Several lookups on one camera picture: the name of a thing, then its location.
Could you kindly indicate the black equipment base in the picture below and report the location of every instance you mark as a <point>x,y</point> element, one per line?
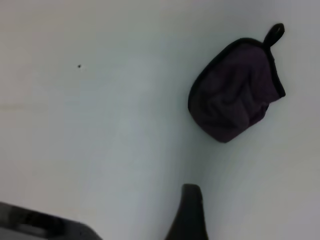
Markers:
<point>37,225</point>

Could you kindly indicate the purple cloth with black trim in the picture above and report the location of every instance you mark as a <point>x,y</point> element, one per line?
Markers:
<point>232,100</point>

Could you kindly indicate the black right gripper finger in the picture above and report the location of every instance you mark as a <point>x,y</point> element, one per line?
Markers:
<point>190,220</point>

